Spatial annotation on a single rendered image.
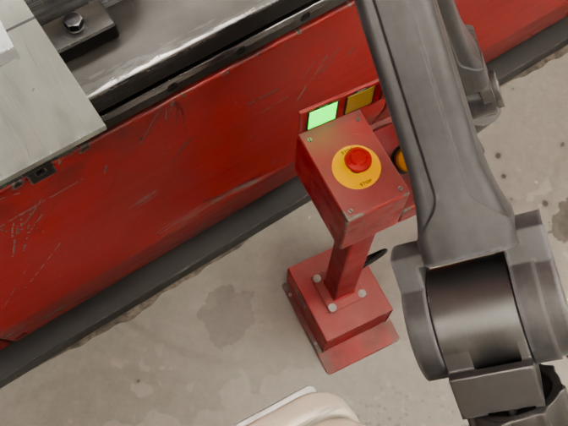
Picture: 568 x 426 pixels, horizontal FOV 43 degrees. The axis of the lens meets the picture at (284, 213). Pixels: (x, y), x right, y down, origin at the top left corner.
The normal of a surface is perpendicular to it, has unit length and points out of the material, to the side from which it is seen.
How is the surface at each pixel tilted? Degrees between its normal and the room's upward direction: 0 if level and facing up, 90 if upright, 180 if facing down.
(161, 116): 90
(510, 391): 48
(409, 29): 41
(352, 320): 2
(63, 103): 0
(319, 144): 0
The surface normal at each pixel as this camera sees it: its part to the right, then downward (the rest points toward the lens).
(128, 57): 0.03, -0.40
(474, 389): -0.23, 0.37
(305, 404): -0.21, -0.88
